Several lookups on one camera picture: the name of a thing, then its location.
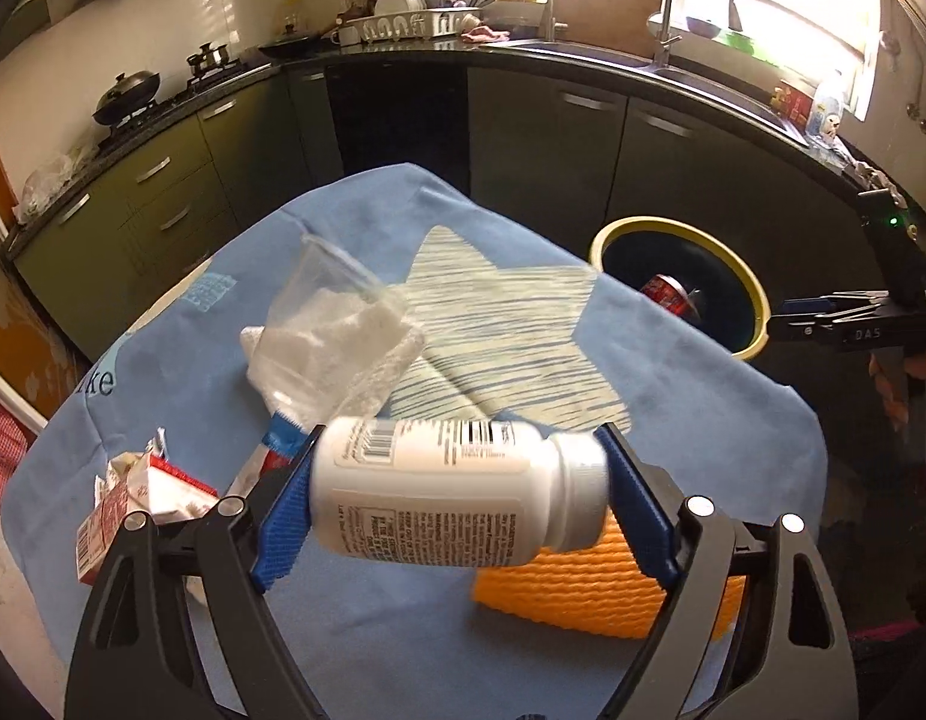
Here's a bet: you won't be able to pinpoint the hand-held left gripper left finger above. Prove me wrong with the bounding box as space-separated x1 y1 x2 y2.
64 424 329 720

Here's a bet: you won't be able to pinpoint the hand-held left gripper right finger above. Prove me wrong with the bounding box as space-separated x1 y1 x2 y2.
594 424 861 720

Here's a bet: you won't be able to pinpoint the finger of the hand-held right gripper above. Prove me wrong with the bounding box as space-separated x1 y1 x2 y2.
778 297 885 317

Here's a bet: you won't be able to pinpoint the yellow-rimmed dark bin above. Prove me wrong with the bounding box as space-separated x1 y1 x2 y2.
589 216 773 361

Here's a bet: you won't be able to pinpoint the crushed red soda can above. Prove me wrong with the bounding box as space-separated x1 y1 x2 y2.
641 274 705 316

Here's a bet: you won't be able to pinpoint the clear plastic cup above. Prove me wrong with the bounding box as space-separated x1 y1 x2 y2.
245 234 426 436

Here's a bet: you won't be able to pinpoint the white pill bottle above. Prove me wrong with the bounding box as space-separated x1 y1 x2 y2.
307 416 610 567

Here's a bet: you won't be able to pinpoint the white paper towel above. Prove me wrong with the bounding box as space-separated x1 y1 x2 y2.
242 289 408 383

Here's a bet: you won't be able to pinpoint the white toothpaste tube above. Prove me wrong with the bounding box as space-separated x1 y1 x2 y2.
230 412 314 500

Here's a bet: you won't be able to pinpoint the crumpled clear plastic bag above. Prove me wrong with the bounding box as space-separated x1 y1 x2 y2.
808 139 906 196

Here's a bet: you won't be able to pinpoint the red white milk carton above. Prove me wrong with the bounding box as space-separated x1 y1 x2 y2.
74 427 223 586

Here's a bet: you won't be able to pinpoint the blue white bottle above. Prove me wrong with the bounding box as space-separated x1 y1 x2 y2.
808 71 846 143

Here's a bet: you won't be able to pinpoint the red white container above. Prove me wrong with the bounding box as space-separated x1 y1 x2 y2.
770 79 816 125

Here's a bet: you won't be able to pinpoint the blue printed tablecloth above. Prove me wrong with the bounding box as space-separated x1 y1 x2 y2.
2 161 828 720

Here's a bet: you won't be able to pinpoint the red checked apron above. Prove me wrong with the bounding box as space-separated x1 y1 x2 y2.
0 397 40 511

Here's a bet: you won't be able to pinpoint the steel kitchen sink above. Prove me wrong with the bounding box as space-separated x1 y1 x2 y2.
508 37 801 128

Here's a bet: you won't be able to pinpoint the tall steel kitchen faucet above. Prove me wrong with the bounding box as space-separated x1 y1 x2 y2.
647 0 741 68

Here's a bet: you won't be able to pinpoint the green base cabinets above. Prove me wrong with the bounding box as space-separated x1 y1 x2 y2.
5 60 926 361

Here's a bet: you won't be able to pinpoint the wooden cutting board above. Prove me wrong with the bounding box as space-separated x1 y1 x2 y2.
549 0 666 57

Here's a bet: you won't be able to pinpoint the white plastic bag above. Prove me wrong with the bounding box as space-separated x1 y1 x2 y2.
17 154 89 222

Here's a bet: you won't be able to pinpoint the black built-in appliance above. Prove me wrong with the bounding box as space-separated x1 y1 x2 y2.
324 60 471 192

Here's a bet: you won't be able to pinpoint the black gas stove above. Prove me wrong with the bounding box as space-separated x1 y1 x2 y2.
88 60 284 155

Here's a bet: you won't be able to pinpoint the black wok with lid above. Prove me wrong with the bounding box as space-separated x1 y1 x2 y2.
92 71 163 127

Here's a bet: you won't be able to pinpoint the small dark kettle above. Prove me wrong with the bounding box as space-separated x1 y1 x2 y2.
185 41 235 80

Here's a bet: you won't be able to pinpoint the black frying pan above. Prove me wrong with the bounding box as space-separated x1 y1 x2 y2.
257 26 340 59

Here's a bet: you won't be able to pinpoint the white dish rack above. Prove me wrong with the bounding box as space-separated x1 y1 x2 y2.
354 7 483 42

